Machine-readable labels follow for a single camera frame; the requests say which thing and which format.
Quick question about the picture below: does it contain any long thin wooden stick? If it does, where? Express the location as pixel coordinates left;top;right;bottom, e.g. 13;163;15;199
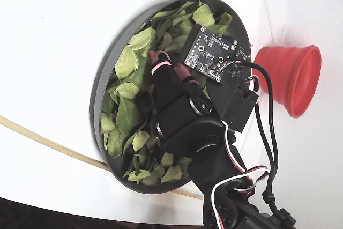
0;115;204;201

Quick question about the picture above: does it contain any white red black servo wire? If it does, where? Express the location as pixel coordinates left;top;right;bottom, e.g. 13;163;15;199
210;75;270;229

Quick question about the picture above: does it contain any pile of green leaves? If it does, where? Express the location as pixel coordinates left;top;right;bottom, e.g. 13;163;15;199
100;0;234;187

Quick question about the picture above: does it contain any red collapsible silicone cup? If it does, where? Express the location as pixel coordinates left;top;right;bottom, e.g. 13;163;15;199
251;44;322;119

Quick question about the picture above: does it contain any black camera cable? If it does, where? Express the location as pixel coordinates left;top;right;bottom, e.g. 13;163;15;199
240;60;281;213

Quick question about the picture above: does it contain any black camera board with mount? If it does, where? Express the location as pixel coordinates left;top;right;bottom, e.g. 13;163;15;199
178;24;260;133

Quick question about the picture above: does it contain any dark grey round bowl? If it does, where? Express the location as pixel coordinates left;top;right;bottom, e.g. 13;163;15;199
89;0;254;195

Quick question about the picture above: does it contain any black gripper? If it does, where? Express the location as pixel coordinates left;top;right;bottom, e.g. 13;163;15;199
148;50;215;144

